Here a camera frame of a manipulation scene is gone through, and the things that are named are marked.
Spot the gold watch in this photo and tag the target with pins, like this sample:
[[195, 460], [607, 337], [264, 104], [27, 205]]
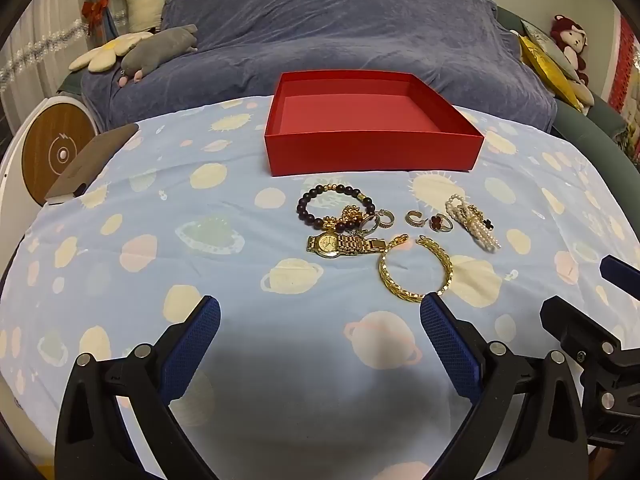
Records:
[[327, 244]]

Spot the small cream cushion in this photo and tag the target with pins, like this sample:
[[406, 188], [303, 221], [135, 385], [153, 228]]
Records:
[[584, 92]]

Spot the red monkey plush toy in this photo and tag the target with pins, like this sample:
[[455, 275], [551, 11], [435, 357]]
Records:
[[570, 40]]

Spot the grey plush toy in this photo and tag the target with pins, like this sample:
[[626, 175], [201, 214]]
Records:
[[155, 47]]

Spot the red bow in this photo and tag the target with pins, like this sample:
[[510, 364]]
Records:
[[95, 10]]

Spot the brown pad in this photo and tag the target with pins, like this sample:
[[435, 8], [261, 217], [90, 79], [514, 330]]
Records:
[[87, 160]]

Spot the red lattice frame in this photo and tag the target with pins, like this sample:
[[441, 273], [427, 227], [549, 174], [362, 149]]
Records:
[[622, 60]]

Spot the grey printed cushion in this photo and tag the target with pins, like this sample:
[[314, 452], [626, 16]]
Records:
[[547, 45]]

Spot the cream flower cushion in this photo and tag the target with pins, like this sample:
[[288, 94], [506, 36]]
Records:
[[105, 52]]

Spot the blue-grey sofa blanket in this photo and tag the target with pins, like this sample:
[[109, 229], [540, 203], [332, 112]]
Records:
[[350, 20]]

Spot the yellow cushion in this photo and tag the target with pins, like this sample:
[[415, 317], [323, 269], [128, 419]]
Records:
[[542, 67]]

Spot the hoop earring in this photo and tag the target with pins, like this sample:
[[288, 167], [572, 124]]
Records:
[[385, 218], [413, 218]]

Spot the white sheer curtain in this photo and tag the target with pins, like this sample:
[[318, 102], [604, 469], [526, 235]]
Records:
[[35, 45]]

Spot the round white wood-top device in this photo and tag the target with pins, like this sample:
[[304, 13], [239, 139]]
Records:
[[45, 145]]

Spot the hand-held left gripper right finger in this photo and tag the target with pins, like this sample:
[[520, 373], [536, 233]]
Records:
[[450, 350]]

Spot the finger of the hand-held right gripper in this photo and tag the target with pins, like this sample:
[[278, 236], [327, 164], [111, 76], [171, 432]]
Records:
[[567, 322], [620, 275]]

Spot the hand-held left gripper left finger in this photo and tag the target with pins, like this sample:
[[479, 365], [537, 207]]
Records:
[[192, 345]]

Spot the green sofa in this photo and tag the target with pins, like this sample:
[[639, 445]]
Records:
[[585, 135]]

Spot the red cardboard box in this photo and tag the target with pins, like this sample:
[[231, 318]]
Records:
[[370, 152]]

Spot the blue planet print tablecloth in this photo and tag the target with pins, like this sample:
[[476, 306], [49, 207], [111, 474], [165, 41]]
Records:
[[200, 260]]

